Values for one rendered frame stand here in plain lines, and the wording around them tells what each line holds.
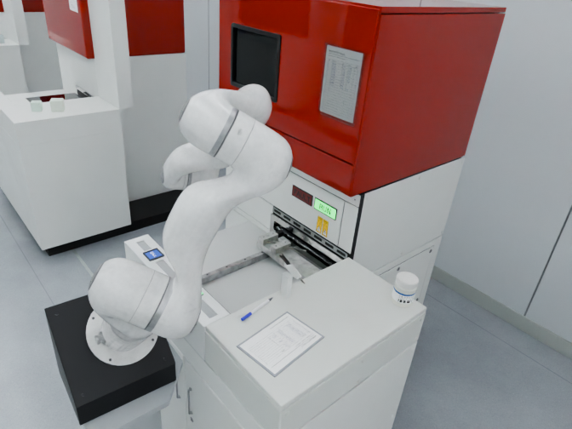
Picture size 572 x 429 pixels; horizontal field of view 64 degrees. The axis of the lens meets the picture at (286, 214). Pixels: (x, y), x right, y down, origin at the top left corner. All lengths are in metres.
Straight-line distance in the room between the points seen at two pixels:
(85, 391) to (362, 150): 1.05
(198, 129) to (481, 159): 2.38
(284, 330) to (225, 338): 0.17
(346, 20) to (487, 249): 2.05
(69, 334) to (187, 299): 0.49
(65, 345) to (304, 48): 1.14
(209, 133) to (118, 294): 0.37
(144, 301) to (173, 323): 0.07
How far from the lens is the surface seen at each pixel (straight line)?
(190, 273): 0.92
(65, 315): 1.37
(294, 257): 1.82
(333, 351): 1.34
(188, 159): 1.18
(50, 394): 2.62
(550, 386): 3.01
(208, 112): 0.83
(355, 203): 1.62
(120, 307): 0.97
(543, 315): 3.19
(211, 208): 0.86
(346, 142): 1.51
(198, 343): 1.47
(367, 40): 1.43
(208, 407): 1.62
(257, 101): 0.93
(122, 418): 1.39
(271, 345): 1.32
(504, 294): 3.24
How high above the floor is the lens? 1.91
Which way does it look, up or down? 29 degrees down
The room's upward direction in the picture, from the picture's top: 5 degrees clockwise
